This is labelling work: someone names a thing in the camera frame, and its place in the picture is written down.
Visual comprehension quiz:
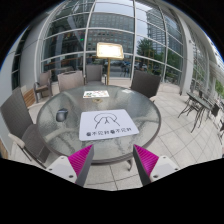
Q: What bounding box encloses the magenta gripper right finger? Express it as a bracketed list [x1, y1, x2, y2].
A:
[132, 144, 181, 187]

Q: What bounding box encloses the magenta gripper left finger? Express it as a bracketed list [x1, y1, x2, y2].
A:
[46, 144, 95, 187]

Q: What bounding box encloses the white printed mouse pad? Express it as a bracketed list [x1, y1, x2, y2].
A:
[79, 109, 139, 141]

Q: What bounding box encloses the round glass table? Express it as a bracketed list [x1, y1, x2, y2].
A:
[37, 85, 161, 165]

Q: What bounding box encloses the grey wicker chair left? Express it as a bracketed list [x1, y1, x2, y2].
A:
[0, 87, 50, 167]

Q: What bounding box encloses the colourful menu card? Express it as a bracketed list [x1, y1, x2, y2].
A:
[83, 90, 109, 98]

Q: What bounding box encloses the dark rectangular table right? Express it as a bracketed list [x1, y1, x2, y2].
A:
[179, 92, 211, 131]

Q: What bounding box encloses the grey wicker chair back-right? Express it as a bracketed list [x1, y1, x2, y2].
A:
[131, 70, 161, 98]

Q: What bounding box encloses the dark chair at right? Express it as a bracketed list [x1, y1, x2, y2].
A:
[207, 103, 224, 139]

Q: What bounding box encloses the grey wicker chair back-left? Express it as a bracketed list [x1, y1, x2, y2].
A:
[58, 71, 84, 92]

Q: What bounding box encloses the grey wicker chair far-left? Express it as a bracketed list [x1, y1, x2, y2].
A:
[33, 70, 52, 102]

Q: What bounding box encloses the grey wicker chair back-centre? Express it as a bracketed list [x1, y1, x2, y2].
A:
[85, 64, 106, 85]

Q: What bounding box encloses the gold menu sign stand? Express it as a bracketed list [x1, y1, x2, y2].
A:
[95, 42, 125, 86]

